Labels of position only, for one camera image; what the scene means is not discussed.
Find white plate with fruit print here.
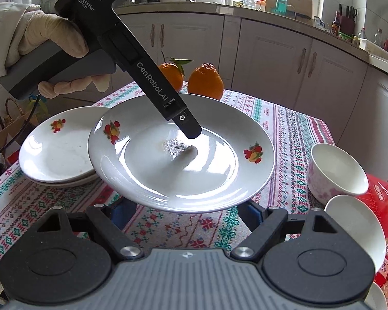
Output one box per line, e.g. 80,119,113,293
88,94,275,213

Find white kitchen cabinets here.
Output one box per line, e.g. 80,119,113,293
122,12,388,181

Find gloved left hand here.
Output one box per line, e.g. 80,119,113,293
17,9,113,100

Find orange without leaf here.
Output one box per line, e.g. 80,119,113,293
188,63,224,100

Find orange with leaf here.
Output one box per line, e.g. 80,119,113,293
158,51,193,92

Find white pink floral bowl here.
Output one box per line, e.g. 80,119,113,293
307,143,369,205

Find patterned tablecloth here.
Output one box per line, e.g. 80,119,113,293
0,91,333,259

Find teal bottle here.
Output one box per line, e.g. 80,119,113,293
275,0,288,15

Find wooden cutting board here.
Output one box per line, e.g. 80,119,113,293
265,0,313,22

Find knife block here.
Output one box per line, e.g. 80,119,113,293
339,4,357,36

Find black cable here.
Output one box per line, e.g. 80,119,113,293
0,94,41,160

